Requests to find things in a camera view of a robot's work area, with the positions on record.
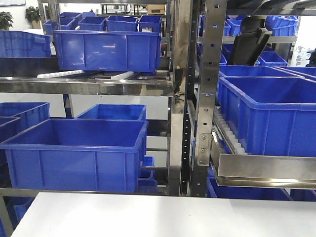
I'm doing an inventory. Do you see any stainless steel shelf rail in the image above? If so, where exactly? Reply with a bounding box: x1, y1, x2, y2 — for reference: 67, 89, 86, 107
211, 137, 316, 190

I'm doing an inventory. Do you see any large blue bin upper right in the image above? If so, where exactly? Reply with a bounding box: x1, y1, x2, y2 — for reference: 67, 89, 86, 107
218, 77, 316, 157

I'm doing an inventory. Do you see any large blue bin front left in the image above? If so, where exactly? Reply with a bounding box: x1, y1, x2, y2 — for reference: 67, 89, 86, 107
0, 119, 148, 193

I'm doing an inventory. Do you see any black office chair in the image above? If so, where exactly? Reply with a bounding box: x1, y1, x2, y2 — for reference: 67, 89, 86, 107
227, 15, 272, 66

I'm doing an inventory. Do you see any blue bin far left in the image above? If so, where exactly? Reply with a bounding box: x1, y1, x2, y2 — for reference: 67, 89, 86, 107
0, 31, 51, 58

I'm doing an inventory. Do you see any large blue bin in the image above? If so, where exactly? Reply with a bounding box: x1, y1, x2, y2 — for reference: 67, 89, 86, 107
0, 119, 148, 193
218, 77, 316, 157

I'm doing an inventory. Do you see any blue bin upper shelf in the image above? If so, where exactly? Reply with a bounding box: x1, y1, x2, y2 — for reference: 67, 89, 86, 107
53, 30, 161, 73

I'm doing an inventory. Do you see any steel rack upright post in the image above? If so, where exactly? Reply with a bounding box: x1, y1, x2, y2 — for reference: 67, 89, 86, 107
190, 0, 227, 197

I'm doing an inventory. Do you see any blue bin behind front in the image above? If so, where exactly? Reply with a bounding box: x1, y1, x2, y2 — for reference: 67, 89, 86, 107
75, 104, 146, 120

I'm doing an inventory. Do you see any potted plant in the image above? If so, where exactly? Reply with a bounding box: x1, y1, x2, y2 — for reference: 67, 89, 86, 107
25, 6, 40, 29
0, 11, 13, 30

